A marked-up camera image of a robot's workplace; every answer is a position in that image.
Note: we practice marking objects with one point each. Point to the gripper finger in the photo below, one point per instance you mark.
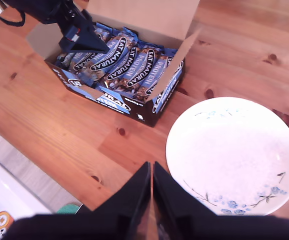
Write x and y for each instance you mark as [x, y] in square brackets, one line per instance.
[169, 197]
[134, 197]
[89, 32]
[77, 48]

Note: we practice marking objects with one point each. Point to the blue Eat Natural snack bar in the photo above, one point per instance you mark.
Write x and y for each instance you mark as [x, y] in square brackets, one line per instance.
[84, 62]
[142, 67]
[154, 86]
[120, 62]
[63, 60]
[114, 51]
[104, 32]

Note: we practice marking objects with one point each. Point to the white plate with blue flowers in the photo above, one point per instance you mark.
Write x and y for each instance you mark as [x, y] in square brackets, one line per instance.
[234, 155]

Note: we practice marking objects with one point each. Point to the Eat Natural carton box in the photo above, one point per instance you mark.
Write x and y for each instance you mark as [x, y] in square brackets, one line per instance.
[144, 115]

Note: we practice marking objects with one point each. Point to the green object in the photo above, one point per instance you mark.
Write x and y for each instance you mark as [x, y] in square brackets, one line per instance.
[69, 208]

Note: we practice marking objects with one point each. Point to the white appliance with orange sticker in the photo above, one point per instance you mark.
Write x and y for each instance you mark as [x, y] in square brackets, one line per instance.
[7, 200]

